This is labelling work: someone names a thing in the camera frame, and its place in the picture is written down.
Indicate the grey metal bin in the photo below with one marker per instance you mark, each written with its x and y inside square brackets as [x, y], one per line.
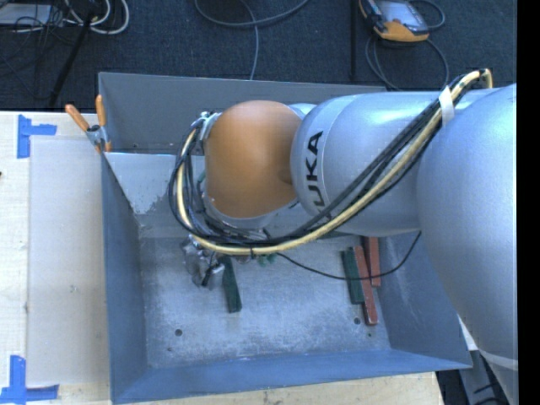
[287, 323]

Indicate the dark green flat block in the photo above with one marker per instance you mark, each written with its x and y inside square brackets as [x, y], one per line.
[232, 289]
[353, 281]

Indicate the red-brown flat block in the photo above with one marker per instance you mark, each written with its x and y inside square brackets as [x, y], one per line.
[374, 264]
[368, 298]

